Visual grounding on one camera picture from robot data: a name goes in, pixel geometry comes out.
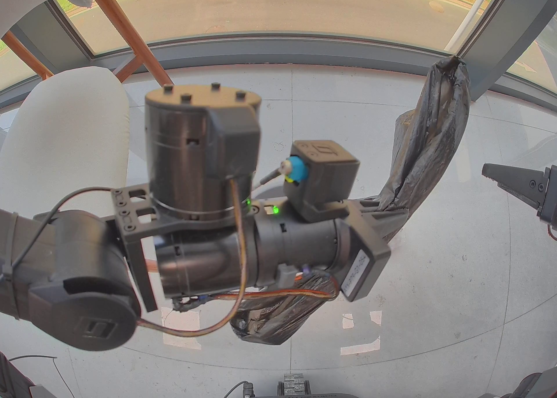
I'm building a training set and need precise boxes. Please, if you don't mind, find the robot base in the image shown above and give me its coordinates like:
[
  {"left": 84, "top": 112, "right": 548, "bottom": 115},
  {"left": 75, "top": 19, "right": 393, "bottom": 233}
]
[{"left": 244, "top": 372, "right": 362, "bottom": 398}]

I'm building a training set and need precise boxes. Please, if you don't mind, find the black plastic bag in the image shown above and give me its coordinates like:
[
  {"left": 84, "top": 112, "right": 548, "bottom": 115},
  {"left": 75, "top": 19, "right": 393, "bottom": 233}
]
[{"left": 230, "top": 56, "right": 472, "bottom": 346}]

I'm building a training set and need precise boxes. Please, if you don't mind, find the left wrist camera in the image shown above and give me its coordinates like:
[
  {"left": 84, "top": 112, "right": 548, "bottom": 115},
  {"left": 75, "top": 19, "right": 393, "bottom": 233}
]
[{"left": 282, "top": 140, "right": 361, "bottom": 223}]

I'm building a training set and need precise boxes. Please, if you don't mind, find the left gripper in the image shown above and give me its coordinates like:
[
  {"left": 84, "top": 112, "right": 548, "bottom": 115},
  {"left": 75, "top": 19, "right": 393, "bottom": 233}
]
[{"left": 254, "top": 197, "right": 410, "bottom": 302}]

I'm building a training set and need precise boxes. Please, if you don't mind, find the white cushioned wooden chair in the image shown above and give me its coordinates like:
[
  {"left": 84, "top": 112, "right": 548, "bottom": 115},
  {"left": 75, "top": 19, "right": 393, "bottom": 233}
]
[{"left": 0, "top": 0, "right": 176, "bottom": 224}]

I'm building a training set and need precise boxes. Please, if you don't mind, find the black cable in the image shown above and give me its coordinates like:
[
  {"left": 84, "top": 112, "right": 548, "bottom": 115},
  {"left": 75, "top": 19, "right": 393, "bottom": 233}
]
[
  {"left": 223, "top": 381, "right": 256, "bottom": 398},
  {"left": 8, "top": 355, "right": 75, "bottom": 398}
]

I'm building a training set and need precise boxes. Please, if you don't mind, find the window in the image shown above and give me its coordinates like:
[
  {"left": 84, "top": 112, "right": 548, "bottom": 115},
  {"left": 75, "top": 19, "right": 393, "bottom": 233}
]
[{"left": 0, "top": 0, "right": 557, "bottom": 106}]

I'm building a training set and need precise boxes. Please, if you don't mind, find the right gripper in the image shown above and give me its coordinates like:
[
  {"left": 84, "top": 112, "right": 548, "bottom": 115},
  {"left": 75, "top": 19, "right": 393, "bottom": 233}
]
[{"left": 481, "top": 163, "right": 557, "bottom": 232}]

